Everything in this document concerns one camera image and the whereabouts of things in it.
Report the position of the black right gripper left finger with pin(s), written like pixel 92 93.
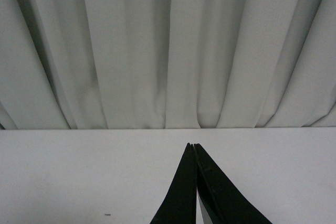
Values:
pixel 179 204

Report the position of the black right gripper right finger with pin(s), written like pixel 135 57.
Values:
pixel 222 200

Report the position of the grey pleated curtain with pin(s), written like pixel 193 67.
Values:
pixel 167 64

